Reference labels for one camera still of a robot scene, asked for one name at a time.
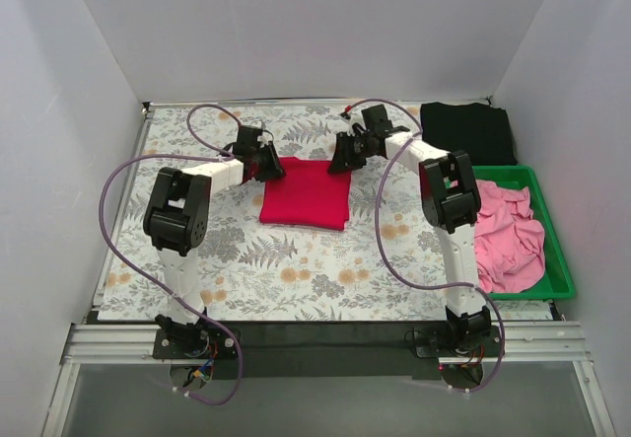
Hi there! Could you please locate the green plastic bin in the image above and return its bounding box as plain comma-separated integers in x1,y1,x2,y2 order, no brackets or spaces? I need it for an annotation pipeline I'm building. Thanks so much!
474,166,576,300

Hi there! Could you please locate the red t shirt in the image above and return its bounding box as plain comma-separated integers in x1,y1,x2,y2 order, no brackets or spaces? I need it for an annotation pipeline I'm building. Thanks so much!
259,157,352,231

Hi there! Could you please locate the folded black t shirt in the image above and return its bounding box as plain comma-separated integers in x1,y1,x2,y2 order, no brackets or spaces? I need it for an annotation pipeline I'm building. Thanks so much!
420,102,518,166

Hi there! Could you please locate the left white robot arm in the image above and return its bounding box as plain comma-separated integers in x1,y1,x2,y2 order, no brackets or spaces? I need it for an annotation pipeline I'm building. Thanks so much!
143,126,285,357

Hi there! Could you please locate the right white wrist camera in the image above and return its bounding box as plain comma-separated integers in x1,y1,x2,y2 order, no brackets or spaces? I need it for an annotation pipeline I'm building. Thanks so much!
340,108,366,136

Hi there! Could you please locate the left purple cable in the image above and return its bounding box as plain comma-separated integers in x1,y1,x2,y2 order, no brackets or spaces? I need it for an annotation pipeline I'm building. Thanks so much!
98,105,245,406

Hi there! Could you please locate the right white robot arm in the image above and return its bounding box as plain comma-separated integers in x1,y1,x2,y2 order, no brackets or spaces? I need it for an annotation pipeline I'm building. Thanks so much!
328,105,491,351

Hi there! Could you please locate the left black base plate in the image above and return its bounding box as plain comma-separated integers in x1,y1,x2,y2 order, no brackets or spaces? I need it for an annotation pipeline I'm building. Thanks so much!
152,325,239,360

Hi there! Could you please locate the pink t shirt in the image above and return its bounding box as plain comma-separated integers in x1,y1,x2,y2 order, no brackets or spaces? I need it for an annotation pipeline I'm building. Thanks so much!
474,180,545,294

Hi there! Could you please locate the aluminium frame rail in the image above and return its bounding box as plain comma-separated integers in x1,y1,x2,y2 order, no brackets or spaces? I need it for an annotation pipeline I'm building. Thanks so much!
63,321,596,401

